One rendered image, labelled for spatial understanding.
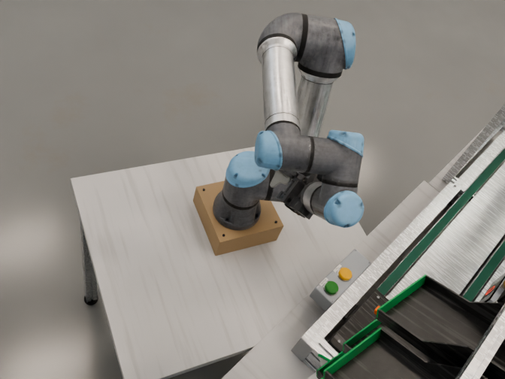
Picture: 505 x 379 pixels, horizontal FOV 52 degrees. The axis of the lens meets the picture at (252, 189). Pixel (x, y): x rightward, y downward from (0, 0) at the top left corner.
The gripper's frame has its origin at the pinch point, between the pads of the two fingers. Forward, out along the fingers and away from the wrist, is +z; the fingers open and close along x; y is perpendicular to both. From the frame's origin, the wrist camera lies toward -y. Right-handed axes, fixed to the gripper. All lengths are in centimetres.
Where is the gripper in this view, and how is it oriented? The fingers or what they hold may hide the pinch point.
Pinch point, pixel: (290, 177)
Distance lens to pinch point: 137.7
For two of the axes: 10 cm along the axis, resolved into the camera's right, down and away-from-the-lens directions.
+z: -3.0, -1.7, 9.4
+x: 7.5, 5.7, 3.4
